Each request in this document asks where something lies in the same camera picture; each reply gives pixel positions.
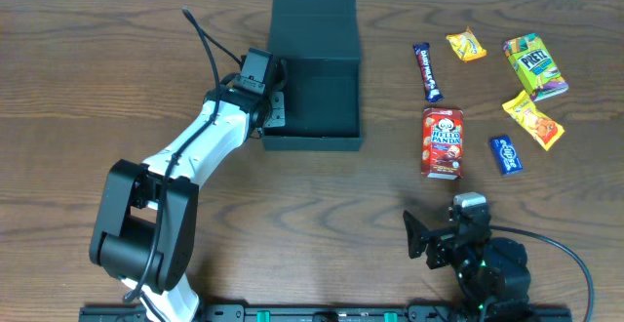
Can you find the yellow orange snack packet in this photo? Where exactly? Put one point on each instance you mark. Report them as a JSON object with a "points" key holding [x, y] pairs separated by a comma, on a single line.
{"points": [[542, 128]]}

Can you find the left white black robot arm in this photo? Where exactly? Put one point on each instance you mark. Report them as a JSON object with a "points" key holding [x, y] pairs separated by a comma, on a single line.
{"points": [[146, 222]]}

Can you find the green Pretz box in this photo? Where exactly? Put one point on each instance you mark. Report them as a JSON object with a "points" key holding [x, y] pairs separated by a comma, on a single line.
{"points": [[535, 67]]}

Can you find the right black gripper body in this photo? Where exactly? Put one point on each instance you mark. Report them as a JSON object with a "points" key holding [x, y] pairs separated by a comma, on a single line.
{"points": [[436, 240]]}

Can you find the Dairy Milk chocolate bar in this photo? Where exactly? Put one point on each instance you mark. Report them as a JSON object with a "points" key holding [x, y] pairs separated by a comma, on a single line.
{"points": [[431, 87]]}

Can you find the red Hello Panda box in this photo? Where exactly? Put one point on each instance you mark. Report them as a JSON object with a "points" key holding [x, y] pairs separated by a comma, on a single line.
{"points": [[442, 143]]}

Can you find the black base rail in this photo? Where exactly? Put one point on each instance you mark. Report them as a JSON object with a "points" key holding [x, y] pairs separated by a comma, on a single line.
{"points": [[238, 313]]}

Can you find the small yellow snack packet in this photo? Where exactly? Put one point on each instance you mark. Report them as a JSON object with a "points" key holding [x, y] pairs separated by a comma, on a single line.
{"points": [[466, 46]]}

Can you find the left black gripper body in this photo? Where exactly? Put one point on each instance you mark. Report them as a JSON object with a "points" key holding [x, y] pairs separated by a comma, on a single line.
{"points": [[275, 109]]}

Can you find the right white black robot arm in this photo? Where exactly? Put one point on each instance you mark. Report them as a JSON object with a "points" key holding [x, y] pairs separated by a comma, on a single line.
{"points": [[491, 272]]}

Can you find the blue Eclipse mint box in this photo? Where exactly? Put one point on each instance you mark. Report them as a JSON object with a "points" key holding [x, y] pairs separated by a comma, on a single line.
{"points": [[505, 155]]}

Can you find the black gift box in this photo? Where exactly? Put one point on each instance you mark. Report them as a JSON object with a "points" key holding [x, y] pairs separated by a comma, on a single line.
{"points": [[319, 40]]}

